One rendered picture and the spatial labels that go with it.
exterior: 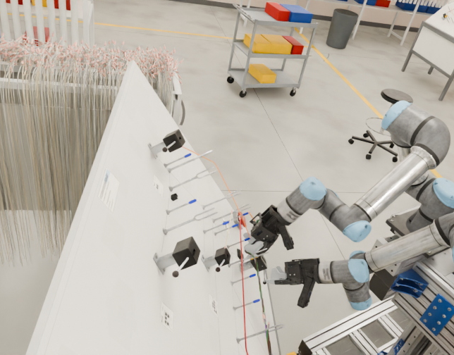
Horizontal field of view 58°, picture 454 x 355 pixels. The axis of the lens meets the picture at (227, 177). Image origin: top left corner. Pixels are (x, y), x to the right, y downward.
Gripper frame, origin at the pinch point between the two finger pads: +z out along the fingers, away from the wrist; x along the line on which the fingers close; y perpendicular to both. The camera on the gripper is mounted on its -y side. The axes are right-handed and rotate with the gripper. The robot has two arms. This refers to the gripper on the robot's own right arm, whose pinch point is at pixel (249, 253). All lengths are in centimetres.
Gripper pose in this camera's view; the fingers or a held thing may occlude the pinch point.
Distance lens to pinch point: 144.5
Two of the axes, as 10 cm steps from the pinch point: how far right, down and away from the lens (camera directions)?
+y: -7.8, -5.0, -3.7
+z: -6.2, 6.5, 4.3
